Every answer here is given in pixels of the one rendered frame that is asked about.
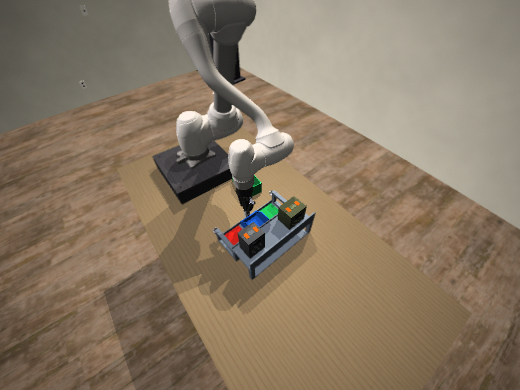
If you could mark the blue bin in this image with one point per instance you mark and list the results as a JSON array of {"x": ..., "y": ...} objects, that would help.
[{"x": 258, "y": 217}]

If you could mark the green bin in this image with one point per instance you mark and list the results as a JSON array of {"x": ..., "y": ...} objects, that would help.
[{"x": 257, "y": 187}]

